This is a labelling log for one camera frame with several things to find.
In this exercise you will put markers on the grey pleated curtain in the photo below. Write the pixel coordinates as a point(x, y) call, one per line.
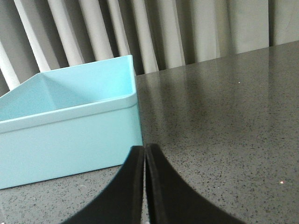
point(43, 35)

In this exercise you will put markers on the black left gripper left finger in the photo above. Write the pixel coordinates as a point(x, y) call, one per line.
point(120, 202)

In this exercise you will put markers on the light blue plastic box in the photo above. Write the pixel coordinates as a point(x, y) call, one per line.
point(69, 121)

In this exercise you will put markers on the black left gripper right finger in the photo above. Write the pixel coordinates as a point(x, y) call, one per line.
point(171, 200)

